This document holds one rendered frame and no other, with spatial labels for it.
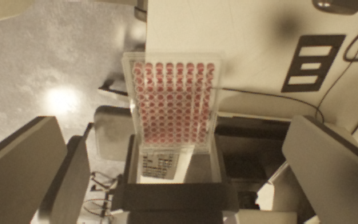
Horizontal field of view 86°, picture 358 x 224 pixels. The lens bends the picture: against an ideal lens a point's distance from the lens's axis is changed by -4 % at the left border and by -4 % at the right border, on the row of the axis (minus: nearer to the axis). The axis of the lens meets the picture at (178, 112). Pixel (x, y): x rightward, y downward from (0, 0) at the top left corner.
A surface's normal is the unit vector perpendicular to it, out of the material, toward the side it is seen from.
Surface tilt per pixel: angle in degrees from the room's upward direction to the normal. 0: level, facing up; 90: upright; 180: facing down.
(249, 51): 0
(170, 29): 0
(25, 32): 0
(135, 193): 78
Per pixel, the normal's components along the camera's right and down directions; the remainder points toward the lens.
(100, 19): 0.02, 0.67
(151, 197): 0.02, -0.58
